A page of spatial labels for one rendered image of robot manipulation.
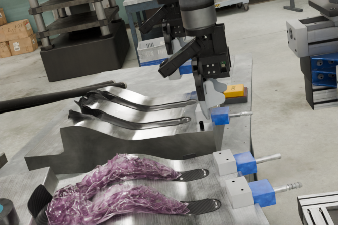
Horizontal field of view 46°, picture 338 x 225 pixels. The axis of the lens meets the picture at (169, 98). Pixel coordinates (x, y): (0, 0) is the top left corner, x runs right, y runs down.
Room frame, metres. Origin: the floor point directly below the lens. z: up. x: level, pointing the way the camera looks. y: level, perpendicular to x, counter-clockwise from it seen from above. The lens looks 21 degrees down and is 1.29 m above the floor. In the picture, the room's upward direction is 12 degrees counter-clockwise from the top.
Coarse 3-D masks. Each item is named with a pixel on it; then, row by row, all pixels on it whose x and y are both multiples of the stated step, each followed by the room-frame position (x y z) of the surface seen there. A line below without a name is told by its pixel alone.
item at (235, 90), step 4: (240, 84) 1.19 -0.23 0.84; (228, 88) 1.18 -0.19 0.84; (232, 88) 1.17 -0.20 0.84; (236, 88) 1.16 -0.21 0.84; (240, 88) 1.16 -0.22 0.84; (224, 92) 1.15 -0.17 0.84; (228, 92) 1.15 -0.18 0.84; (232, 92) 1.14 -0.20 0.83; (236, 92) 1.14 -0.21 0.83; (240, 92) 1.14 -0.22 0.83; (228, 96) 1.15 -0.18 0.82; (232, 96) 1.14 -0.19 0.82
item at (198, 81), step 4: (196, 68) 0.85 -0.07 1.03; (196, 72) 0.84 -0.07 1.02; (196, 76) 0.84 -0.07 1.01; (200, 76) 0.83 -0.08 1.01; (196, 80) 0.83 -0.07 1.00; (200, 80) 0.83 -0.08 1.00; (196, 84) 0.83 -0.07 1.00; (200, 84) 0.83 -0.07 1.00; (196, 88) 0.83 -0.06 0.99; (200, 88) 0.83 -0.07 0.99; (200, 92) 0.83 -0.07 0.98; (200, 96) 0.83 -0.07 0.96; (204, 96) 0.83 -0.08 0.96; (200, 100) 0.83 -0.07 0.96; (204, 100) 0.83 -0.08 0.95
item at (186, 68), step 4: (184, 64) 1.18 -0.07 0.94; (188, 64) 1.17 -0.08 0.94; (180, 68) 1.17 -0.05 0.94; (184, 68) 1.16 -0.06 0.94; (188, 68) 1.16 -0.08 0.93; (176, 72) 1.17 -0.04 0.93; (180, 72) 1.17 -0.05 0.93; (184, 72) 1.16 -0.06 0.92; (188, 72) 1.16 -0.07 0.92; (168, 76) 1.17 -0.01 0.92; (172, 76) 1.17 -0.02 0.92; (176, 76) 1.17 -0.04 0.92; (180, 76) 1.17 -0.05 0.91
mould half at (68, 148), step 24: (120, 96) 1.08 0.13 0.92; (144, 96) 1.11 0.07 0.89; (168, 96) 1.09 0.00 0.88; (192, 96) 1.04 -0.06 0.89; (72, 120) 0.94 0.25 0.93; (96, 120) 0.93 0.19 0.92; (144, 120) 0.96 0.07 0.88; (192, 120) 0.88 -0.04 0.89; (48, 144) 0.99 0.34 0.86; (72, 144) 0.90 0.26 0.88; (96, 144) 0.89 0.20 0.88; (120, 144) 0.87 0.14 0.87; (144, 144) 0.85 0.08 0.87; (168, 144) 0.84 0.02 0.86; (192, 144) 0.82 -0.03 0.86; (216, 144) 0.82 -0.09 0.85; (72, 168) 0.91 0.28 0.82
